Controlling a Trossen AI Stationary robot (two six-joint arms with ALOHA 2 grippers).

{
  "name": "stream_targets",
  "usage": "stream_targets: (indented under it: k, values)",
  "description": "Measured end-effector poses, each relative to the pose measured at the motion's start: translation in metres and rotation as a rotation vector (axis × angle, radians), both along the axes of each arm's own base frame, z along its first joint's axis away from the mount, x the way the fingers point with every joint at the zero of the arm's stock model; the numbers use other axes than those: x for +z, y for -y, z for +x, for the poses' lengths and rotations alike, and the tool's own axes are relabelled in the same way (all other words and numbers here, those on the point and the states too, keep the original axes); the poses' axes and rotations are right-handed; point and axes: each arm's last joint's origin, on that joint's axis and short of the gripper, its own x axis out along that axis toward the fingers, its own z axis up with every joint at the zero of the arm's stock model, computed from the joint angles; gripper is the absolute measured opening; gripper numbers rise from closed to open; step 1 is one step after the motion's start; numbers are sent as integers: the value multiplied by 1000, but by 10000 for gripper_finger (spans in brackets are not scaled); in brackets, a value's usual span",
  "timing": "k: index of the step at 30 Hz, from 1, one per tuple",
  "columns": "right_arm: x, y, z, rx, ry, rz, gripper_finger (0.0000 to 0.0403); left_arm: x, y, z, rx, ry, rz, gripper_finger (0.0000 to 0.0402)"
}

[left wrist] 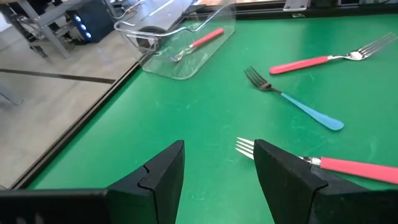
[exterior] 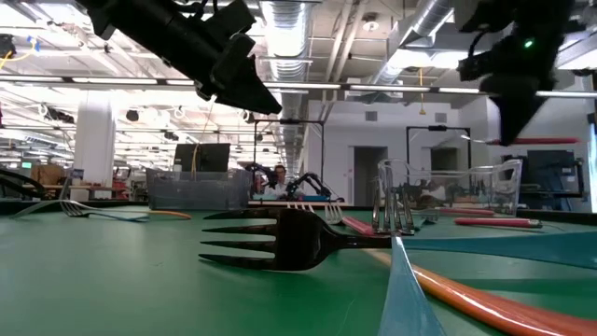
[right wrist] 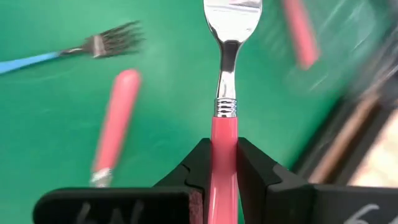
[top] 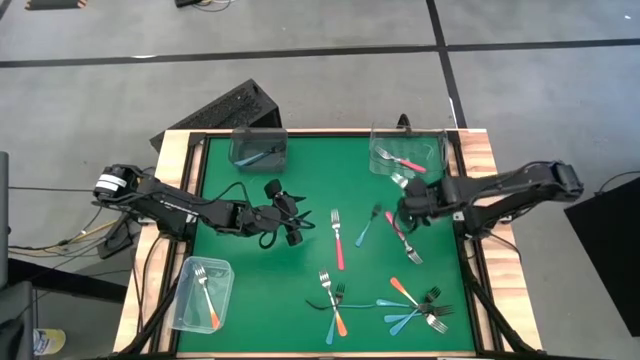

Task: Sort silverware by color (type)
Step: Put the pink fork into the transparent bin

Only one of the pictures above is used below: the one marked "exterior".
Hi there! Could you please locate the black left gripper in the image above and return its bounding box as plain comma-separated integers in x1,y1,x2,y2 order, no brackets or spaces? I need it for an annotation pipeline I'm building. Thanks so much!
193,35,284,116

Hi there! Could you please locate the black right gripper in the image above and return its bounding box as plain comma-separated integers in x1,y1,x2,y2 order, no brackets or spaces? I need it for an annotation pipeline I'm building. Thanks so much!
479,24,576,147

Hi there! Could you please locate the blue-handled black fork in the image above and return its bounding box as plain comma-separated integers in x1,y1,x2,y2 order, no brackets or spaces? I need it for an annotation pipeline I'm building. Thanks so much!
371,184,448,336
9,199,151,223
198,207,597,273

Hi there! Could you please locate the dark workstation with monitors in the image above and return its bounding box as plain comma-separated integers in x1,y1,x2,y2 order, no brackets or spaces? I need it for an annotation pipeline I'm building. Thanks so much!
502,148,587,210

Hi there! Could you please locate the black monitor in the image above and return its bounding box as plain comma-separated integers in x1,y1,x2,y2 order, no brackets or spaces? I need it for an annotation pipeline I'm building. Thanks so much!
173,142,231,174

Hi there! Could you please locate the clear plastic container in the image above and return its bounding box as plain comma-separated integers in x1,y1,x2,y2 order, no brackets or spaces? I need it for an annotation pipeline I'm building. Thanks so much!
376,158,523,219

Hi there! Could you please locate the dark doorway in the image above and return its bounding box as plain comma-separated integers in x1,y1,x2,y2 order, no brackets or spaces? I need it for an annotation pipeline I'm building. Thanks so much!
428,147,462,172

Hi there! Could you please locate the person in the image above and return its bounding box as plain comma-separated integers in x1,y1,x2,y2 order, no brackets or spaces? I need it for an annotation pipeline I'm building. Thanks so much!
263,163,295,198

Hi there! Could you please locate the blue lit screen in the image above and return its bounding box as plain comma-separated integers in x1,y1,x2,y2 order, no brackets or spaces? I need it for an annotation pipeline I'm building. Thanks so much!
587,123,597,214

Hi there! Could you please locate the grey tinted plastic container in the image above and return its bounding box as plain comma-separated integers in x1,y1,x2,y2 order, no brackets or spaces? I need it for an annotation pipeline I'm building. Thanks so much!
145,167,253,211

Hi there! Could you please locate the wooden background table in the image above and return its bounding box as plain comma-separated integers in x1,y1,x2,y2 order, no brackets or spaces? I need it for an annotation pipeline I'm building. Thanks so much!
246,199,349,209

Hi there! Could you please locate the long white light bar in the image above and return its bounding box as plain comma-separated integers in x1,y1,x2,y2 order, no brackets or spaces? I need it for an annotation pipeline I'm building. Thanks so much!
0,74,597,99

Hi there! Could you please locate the white smoke detector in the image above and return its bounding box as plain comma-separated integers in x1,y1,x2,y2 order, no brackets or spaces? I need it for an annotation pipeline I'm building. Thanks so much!
360,11,381,34

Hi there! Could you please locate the grey door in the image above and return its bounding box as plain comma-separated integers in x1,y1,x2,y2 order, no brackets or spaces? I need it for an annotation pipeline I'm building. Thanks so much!
353,145,390,207

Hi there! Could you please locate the red cart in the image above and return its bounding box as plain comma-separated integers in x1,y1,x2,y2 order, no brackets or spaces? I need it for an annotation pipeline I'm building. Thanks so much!
110,166,132,201

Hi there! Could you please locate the white column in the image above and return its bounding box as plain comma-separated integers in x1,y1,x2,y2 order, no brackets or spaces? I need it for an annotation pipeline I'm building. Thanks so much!
73,91,117,189

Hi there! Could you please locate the brown cardboard box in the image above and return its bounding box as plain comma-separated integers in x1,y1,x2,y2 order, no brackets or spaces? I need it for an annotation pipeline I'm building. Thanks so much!
30,162,67,187

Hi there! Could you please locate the green table mat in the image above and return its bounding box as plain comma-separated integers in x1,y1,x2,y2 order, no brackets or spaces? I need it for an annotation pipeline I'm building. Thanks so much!
0,204,597,336

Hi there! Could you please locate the black curved bar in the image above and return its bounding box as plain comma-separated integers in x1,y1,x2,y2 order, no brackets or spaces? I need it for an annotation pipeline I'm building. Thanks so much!
0,167,48,202

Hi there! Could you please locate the black background rig frame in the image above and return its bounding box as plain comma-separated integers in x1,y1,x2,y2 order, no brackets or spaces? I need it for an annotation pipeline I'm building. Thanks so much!
252,119,326,200
405,124,473,172

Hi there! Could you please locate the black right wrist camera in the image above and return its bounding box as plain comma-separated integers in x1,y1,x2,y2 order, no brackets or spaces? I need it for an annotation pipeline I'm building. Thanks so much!
457,45,507,84

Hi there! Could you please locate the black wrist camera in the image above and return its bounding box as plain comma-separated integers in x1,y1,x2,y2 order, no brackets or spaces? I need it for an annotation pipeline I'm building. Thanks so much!
204,0,257,51
457,45,507,84

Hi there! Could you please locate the ribbed silver ceiling duct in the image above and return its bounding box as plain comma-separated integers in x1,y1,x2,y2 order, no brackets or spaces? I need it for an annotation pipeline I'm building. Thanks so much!
258,0,312,174

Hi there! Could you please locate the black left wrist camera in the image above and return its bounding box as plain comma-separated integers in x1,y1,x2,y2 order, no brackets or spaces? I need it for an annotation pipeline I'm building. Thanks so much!
204,0,257,51

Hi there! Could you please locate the yellow hanging cable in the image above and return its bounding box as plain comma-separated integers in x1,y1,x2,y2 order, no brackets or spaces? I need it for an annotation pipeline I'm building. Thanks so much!
189,139,201,179

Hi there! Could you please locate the smooth silver ceiling duct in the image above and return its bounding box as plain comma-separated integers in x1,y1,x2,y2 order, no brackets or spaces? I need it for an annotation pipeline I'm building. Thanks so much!
372,0,467,88

